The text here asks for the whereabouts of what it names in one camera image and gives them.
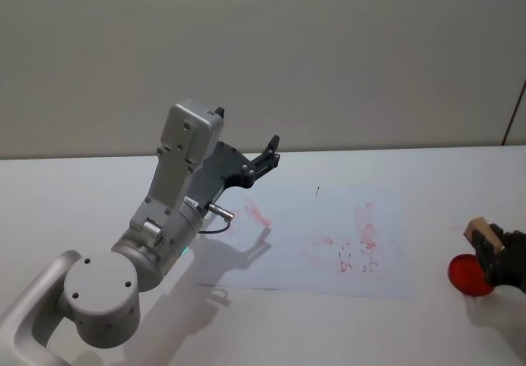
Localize round red dish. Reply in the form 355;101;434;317
447;252;495;298

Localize white paper sheet, red stains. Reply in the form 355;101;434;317
196;183;417;299

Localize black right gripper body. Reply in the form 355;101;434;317
487;230;526;294

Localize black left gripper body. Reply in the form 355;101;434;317
192;140;248;211

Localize small wooden block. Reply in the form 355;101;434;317
464;216;505;256

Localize thin cable with silver plug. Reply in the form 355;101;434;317
200;202;237;236

